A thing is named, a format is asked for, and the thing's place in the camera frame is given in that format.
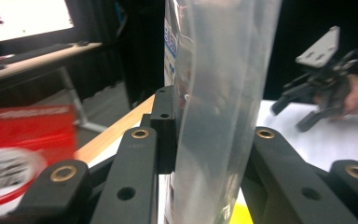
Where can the light desk top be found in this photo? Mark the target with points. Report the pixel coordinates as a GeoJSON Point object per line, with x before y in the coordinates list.
{"type": "Point", "coordinates": [43, 62]}

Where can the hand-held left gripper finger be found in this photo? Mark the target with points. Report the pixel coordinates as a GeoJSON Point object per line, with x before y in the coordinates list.
{"type": "Point", "coordinates": [164, 130]}

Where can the white table mat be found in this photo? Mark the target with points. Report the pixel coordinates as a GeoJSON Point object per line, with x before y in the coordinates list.
{"type": "Point", "coordinates": [338, 146]}

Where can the clear bag of dark seaweed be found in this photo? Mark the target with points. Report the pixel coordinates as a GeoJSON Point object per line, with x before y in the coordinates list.
{"type": "Point", "coordinates": [223, 77]}

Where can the red seasoning packet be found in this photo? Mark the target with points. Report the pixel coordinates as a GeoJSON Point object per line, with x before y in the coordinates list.
{"type": "Point", "coordinates": [28, 130]}

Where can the white metal desk frame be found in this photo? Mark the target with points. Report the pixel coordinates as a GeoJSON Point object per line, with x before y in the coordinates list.
{"type": "Point", "coordinates": [74, 96]}

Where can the bright computer monitor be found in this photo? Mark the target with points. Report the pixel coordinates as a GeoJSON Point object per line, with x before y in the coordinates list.
{"type": "Point", "coordinates": [28, 18]}

